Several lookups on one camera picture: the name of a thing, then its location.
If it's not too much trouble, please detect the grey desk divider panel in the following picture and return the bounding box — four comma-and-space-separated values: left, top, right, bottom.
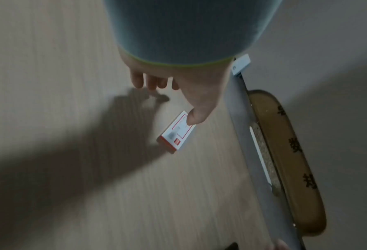
234, 0, 367, 250

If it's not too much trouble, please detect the person's right hand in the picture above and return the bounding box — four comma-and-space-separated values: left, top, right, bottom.
271, 238, 292, 250

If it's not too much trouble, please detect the white red staples box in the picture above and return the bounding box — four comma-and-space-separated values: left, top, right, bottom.
156, 110, 196, 155

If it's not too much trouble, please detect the grey oval cable grommet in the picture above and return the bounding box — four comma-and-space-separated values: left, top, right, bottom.
249, 123, 283, 196

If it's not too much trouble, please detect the person's left hand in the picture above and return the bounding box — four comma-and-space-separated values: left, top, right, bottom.
119, 47, 234, 126

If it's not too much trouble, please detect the grey green-edged wrist band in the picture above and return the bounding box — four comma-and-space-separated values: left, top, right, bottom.
103, 0, 283, 66

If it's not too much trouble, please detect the white panel clamp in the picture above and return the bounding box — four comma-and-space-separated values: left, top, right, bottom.
231, 54, 251, 77

